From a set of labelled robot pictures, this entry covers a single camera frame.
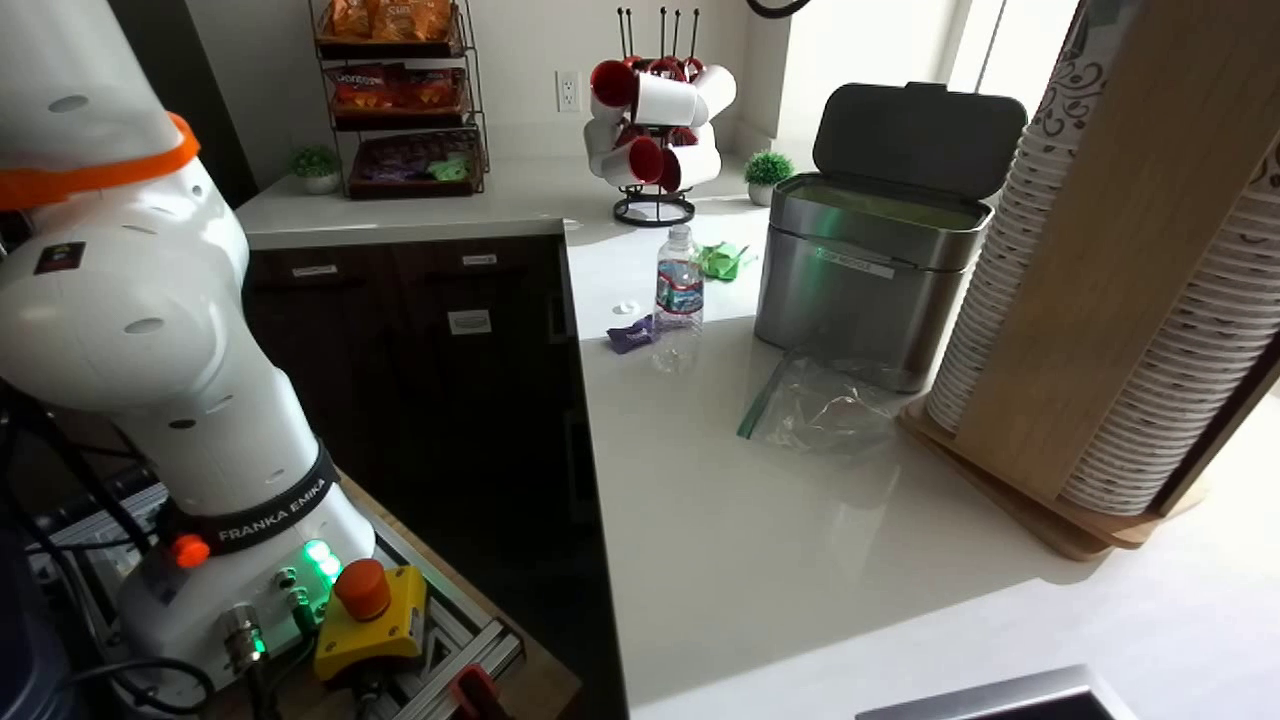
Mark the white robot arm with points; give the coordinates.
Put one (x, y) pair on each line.
(121, 306)

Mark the dark countertop sink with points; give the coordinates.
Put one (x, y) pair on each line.
(987, 696)

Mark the stacked white paper cups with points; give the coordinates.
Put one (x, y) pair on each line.
(995, 282)
(1186, 373)

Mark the white wall outlet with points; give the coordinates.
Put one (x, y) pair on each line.
(566, 89)

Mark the wooden platform board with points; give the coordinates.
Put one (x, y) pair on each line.
(543, 686)

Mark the printed white paper cup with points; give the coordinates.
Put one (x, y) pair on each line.
(1083, 82)

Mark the yellow emergency stop button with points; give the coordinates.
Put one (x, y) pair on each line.
(366, 626)

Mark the clear plastic water bottle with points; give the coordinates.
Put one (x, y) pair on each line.
(679, 285)

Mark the green snack packet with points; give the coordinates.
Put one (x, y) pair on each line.
(450, 170)

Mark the clear plastic zip bag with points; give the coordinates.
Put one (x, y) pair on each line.
(827, 407)

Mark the small potted green plant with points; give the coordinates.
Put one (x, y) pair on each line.
(768, 173)
(315, 167)

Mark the steel trash bin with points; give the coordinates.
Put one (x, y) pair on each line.
(852, 292)

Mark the purple crumpled wrapper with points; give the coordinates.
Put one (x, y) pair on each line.
(633, 333)

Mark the dark blue container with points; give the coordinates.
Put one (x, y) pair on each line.
(26, 653)

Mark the aluminium frame rails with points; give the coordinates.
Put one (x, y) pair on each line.
(463, 642)

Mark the red snack packets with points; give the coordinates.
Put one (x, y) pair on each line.
(393, 89)

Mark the wooden cup holder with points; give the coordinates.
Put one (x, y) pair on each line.
(1120, 267)

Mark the white cabinet sticker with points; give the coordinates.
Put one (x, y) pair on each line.
(469, 322)

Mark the black metal mug tree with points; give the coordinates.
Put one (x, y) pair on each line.
(652, 208)

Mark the dark wooden cabinet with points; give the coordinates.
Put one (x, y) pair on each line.
(402, 401)

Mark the orange snack packets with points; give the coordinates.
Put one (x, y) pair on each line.
(384, 16)

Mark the white mug red inside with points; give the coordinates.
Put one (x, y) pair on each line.
(674, 65)
(717, 89)
(664, 97)
(684, 162)
(600, 143)

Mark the white framed window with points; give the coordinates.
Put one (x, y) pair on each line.
(883, 41)

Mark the red clamp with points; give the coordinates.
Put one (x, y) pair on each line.
(476, 693)

